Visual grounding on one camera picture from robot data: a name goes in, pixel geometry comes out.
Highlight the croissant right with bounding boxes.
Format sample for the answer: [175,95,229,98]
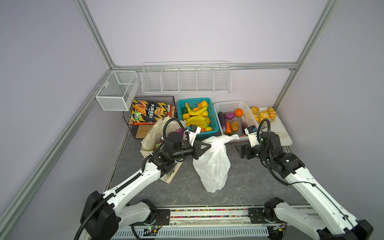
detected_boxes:
[267,107,277,120]

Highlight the teal plastic fruit basket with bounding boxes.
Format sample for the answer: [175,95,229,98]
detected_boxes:
[177,98,219,140]

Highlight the small striped purple eggplant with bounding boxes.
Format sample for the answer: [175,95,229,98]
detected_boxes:
[241,116,248,131]

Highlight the orange carrot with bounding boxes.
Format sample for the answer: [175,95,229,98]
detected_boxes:
[226,121,232,135]

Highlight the croissant top left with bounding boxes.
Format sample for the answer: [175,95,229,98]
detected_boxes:
[250,106,260,115]

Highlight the purple red onion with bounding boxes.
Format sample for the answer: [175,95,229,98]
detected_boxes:
[225,112,236,121]

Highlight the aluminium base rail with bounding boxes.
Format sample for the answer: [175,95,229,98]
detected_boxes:
[77,204,346,240]

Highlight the purple snack bag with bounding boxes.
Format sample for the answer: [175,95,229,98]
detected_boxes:
[176,128,184,135]

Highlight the white plastic grocery bag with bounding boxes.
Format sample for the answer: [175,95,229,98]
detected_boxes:
[193,134,240,193]

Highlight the black yellow chips bag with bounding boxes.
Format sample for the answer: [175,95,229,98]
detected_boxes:
[130,100,170,125]

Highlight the cream canvas tote bag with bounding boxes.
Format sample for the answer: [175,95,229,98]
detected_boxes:
[140,116,184,184]

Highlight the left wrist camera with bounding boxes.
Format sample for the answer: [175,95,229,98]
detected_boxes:
[186,125,201,146]

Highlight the white wire wall rack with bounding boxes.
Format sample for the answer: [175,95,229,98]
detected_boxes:
[141,61,232,94]

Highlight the croissant middle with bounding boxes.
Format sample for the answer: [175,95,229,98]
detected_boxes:
[258,111,270,122]

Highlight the white mesh wall basket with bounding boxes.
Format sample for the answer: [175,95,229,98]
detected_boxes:
[96,71,140,112]

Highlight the single yellow banana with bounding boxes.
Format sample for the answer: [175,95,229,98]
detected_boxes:
[185,101,209,116]

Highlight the white tray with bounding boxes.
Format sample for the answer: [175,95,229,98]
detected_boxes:
[254,107,293,146]

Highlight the croissant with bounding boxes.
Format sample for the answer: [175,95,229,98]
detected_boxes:
[250,106,260,115]
[258,111,270,122]
[267,107,277,120]

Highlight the yellow banana bunch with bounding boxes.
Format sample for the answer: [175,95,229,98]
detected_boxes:
[185,116,210,129]

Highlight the brown potato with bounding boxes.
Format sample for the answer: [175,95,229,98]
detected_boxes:
[231,121,240,133]

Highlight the dark purple eggplant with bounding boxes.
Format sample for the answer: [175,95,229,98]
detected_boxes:
[218,112,227,133]

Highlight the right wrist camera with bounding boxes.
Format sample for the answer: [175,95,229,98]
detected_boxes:
[245,125,259,148]

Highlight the white plastic vegetable basket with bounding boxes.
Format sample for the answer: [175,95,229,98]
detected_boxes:
[214,100,259,142]

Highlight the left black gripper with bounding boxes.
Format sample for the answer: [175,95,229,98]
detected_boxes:
[172,140,211,160]

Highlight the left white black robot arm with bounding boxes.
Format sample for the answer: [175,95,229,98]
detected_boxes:
[74,118,211,240]

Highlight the black wire wooden shelf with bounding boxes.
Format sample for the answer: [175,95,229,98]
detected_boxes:
[123,96,177,139]

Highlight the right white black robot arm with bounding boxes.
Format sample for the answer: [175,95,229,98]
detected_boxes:
[236,119,374,240]

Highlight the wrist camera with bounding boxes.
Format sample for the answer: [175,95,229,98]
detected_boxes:
[186,125,201,146]
[245,125,259,148]

